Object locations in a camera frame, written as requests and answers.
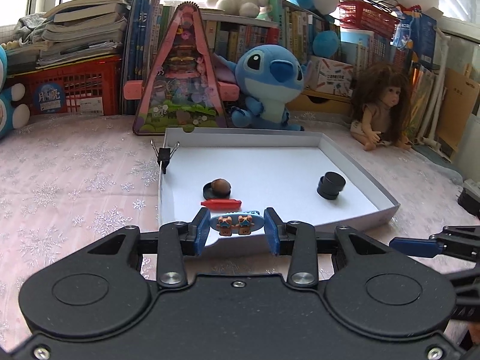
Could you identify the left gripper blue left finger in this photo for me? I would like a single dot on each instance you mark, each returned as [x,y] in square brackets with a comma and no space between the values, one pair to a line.
[201,224]

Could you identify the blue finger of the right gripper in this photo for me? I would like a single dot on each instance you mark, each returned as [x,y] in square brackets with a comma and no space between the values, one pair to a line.
[423,248]

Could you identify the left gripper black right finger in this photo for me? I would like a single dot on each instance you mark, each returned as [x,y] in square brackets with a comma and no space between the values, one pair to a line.
[275,230]

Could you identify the red crayon piece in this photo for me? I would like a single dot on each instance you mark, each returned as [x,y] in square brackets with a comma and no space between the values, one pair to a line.
[222,204]

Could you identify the blue bear hair clip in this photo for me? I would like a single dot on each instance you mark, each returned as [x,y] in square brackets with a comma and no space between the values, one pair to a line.
[242,223]

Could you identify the black round lid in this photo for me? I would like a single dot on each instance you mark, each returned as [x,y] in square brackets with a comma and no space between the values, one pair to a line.
[208,194]

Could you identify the brown walnut shaped toy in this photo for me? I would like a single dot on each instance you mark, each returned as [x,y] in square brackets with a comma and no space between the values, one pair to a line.
[220,187]

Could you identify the black small round cap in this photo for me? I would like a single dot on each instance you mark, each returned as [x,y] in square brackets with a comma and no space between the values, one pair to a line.
[328,194]

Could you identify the grey cardboard box lid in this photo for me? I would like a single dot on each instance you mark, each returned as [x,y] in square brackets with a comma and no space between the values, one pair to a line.
[277,169]

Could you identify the black binder clip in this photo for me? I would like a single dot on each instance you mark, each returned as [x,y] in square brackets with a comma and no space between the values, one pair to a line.
[164,154]

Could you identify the wooden drawer shelf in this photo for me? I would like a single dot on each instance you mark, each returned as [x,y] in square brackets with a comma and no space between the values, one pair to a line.
[313,101]

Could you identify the pink triangular toy house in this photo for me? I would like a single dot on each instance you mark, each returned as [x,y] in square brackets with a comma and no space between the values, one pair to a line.
[181,89]

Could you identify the pink snowflake tablecloth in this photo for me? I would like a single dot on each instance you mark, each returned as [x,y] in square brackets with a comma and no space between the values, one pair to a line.
[68,179]

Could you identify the blue Stitch plush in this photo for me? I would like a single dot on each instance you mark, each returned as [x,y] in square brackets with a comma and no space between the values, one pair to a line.
[269,76]

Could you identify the brown haired baby doll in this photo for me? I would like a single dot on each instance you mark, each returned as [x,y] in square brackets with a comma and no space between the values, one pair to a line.
[381,107]

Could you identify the white pencil printed box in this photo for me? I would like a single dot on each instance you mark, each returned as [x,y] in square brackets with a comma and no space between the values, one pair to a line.
[331,76]

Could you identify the red plastic crate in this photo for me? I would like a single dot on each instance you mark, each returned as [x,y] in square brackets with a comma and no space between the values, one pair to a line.
[91,87]

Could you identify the row of upright books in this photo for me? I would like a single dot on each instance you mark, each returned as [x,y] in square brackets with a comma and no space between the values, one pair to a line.
[228,36]

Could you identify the Doraemon plush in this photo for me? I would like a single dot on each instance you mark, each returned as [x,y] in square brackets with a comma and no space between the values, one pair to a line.
[14,115]

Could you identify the stack of books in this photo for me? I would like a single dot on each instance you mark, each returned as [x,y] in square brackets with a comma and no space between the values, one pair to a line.
[69,30]

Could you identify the red wire basket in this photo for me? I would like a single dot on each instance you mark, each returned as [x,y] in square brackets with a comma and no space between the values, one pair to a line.
[358,14]

